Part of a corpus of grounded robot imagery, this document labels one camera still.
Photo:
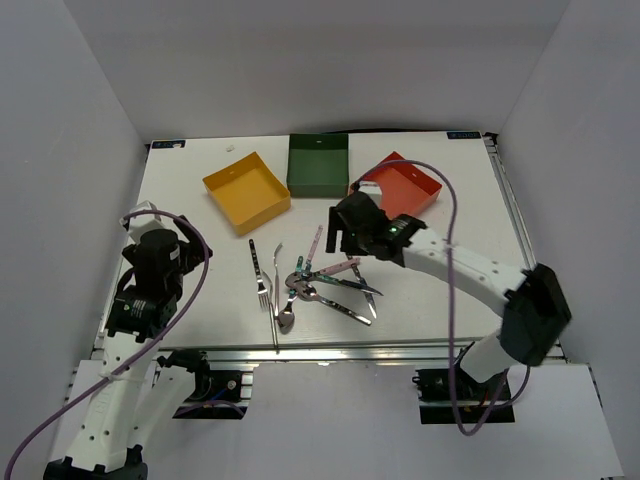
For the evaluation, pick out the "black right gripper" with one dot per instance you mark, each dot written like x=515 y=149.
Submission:
x=337 y=224

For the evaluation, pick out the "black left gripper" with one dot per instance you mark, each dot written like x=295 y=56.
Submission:
x=192 y=250

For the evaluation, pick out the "spoon with pink handle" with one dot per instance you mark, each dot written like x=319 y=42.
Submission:
x=299 y=277

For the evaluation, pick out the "spoon with dark handle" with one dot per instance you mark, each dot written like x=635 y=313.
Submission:
x=310 y=294

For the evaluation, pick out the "spoon with green handle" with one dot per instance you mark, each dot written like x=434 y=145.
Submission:
x=286 y=316

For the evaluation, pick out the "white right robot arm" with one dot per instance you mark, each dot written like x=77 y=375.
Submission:
x=531 y=303

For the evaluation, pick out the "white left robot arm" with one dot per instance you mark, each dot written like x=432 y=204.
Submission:
x=147 y=304

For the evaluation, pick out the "dark green square container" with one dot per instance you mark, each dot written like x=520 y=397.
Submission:
x=318 y=165

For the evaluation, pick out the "red square container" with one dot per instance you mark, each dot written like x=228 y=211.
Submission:
x=405 y=189

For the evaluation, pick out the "yellow square container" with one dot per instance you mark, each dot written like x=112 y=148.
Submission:
x=247 y=193

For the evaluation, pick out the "blue label sticker left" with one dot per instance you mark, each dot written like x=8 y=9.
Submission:
x=168 y=144

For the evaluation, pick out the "blue label sticker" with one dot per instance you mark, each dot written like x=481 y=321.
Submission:
x=463 y=135
x=168 y=144

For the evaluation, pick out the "blue label sticker right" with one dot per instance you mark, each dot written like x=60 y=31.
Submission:
x=463 y=135

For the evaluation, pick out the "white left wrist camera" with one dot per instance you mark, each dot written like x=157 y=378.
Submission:
x=142 y=220

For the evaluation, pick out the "knife with green handle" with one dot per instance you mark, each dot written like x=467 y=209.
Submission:
x=347 y=284

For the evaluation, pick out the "knife with pink handle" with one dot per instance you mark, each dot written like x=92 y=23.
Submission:
x=313 y=248

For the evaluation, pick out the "fork with pink handle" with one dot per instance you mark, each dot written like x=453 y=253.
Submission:
x=275 y=295

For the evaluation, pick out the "fork with dark handle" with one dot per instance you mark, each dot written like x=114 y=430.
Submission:
x=262 y=291

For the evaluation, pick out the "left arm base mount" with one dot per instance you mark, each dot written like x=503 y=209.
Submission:
x=217 y=393

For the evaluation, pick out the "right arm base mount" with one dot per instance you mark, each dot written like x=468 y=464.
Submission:
x=473 y=400

